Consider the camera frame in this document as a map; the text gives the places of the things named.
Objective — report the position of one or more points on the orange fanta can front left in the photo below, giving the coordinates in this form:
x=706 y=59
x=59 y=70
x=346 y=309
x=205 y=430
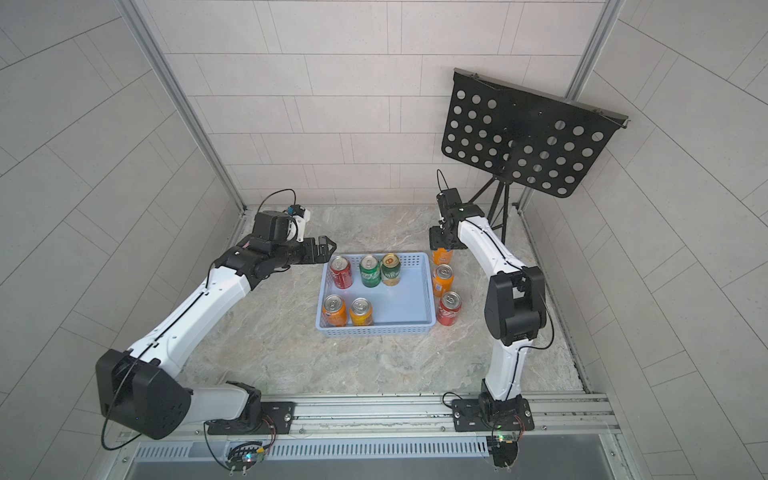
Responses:
x=334 y=311

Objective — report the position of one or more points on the orange fanta can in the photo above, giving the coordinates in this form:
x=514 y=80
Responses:
x=442 y=279
x=442 y=256
x=334 y=311

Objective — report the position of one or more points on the black perforated music stand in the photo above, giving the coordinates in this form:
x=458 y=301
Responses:
x=523 y=136

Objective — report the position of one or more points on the aluminium rail frame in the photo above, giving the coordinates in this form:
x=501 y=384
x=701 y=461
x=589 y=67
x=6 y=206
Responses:
x=382 y=427

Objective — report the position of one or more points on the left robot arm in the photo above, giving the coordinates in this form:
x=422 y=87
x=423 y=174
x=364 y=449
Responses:
x=138 y=388

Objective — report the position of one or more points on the light blue plastic basket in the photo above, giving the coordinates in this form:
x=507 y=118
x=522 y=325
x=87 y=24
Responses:
x=406 y=308

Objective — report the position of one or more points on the circuit board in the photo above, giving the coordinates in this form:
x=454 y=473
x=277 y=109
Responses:
x=502 y=452
x=243 y=457

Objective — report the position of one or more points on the red cola can back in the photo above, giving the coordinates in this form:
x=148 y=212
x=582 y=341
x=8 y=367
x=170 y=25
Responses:
x=340 y=270

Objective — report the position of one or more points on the green sprite can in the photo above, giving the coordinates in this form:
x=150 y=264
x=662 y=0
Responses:
x=370 y=271

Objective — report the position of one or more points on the left circuit board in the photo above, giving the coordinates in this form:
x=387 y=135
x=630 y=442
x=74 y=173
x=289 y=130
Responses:
x=243 y=457

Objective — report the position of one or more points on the dark green gold-top can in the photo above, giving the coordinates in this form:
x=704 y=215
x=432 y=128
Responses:
x=390 y=267

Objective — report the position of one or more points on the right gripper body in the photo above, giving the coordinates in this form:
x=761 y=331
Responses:
x=442 y=236

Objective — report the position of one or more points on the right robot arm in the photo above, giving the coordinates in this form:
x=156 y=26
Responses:
x=515 y=305

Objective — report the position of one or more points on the orange fanta can back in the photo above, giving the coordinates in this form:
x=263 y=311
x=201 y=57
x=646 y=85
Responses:
x=442 y=256

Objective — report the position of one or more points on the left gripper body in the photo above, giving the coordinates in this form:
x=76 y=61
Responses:
x=293 y=252

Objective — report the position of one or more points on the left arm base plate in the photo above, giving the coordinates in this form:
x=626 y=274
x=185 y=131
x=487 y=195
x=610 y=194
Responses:
x=262 y=418

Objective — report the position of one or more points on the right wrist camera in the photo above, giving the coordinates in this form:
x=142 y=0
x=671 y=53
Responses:
x=448 y=199

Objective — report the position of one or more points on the red cola can front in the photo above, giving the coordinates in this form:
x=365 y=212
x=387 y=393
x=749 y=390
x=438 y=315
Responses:
x=448 y=308

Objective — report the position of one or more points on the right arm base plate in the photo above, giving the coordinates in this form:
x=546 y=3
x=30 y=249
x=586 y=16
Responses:
x=487 y=414

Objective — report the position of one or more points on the red cola can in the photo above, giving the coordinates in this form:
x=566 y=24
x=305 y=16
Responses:
x=340 y=270
x=448 y=308

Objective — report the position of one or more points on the right circuit board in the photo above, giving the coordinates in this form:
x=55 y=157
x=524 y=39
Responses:
x=502 y=452

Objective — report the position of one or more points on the yellow orange schweppes can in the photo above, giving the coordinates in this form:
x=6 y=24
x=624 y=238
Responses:
x=361 y=312

